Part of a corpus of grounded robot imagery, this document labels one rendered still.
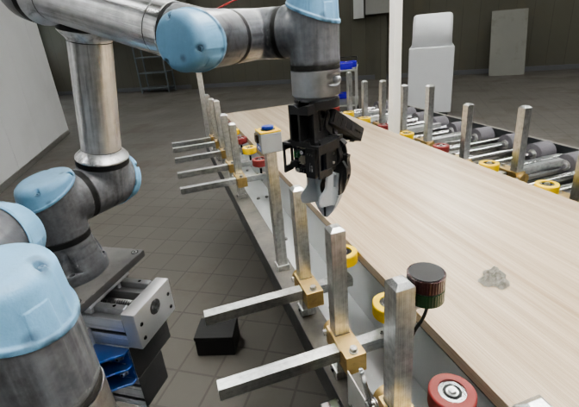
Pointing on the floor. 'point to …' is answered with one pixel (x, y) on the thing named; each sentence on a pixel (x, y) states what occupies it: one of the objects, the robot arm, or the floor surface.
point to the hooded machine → (432, 60)
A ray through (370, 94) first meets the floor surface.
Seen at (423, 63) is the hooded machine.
